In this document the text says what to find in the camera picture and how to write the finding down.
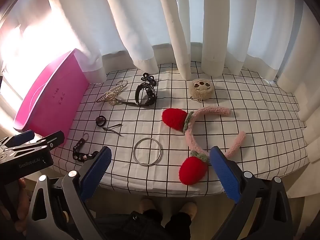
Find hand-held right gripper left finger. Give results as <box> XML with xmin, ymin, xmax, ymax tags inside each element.
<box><xmin>26</xmin><ymin>146</ymin><xmax>112</xmax><ymax>240</ymax></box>

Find pink strawberry headband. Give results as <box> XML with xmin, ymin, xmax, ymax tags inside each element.
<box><xmin>162</xmin><ymin>106</ymin><xmax>247</xmax><ymax>186</ymax></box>

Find person's dark pants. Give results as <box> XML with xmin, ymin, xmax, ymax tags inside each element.
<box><xmin>95</xmin><ymin>207</ymin><xmax>193</xmax><ymax>240</ymax></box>

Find person's left hand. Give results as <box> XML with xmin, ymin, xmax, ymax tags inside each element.
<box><xmin>0</xmin><ymin>177</ymin><xmax>27</xmax><ymax>222</ymax></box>

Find beige slipper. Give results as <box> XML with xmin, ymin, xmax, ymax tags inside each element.
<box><xmin>180</xmin><ymin>201</ymin><xmax>197</xmax><ymax>220</ymax></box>
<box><xmin>140</xmin><ymin>198</ymin><xmax>157</xmax><ymax>214</ymax></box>

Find pink plastic bin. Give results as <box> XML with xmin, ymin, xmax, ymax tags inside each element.
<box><xmin>13</xmin><ymin>48</ymin><xmax>90</xmax><ymax>147</ymax></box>

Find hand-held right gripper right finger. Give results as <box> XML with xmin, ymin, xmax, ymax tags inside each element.
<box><xmin>209</xmin><ymin>145</ymin><xmax>293</xmax><ymax>240</ymax></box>

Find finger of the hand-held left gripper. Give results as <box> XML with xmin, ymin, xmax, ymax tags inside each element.
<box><xmin>4</xmin><ymin>131</ymin><xmax>65</xmax><ymax>155</ymax></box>
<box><xmin>0</xmin><ymin>129</ymin><xmax>35</xmax><ymax>149</ymax></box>

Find black wrist watch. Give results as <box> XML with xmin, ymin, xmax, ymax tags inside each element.
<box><xmin>134</xmin><ymin>81</ymin><xmax>158</xmax><ymax>108</ymax></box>

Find beige plush sloth keychain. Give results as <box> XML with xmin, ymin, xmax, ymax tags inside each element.
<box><xmin>188</xmin><ymin>79</ymin><xmax>212</xmax><ymax>103</ymax></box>

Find white curtain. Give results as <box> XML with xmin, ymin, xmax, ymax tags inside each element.
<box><xmin>0</xmin><ymin>0</ymin><xmax>320</xmax><ymax>205</ymax></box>

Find gold hair clip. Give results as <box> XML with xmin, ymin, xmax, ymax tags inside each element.
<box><xmin>114</xmin><ymin>79</ymin><xmax>129</xmax><ymax>94</ymax></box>

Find black patterned keychain strap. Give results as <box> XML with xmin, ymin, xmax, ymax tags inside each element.
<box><xmin>72</xmin><ymin>133</ymin><xmax>100</xmax><ymax>162</ymax></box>

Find silver bangle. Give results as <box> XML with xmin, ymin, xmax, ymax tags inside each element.
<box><xmin>133</xmin><ymin>138</ymin><xmax>162</xmax><ymax>166</ymax></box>

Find silver tweezers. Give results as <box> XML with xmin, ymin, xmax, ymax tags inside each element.
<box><xmin>102</xmin><ymin>124</ymin><xmax>123</xmax><ymax>137</ymax></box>

